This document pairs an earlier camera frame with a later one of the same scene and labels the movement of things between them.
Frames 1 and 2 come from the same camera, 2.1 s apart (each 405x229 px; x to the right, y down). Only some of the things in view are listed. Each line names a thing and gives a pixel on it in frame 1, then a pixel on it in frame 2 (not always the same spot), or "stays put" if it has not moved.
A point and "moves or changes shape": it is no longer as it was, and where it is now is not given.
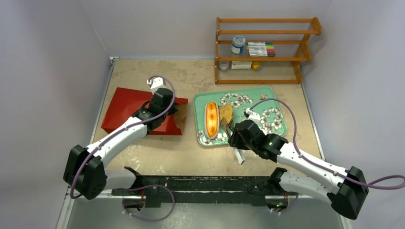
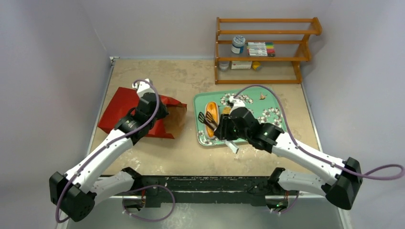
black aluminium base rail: (199, 191) stays put
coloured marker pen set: (261, 49) stays put
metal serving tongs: (228, 125) moves or changes shape
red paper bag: (126, 102) moves or changes shape
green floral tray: (261, 100) stays put
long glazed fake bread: (211, 120) stays put
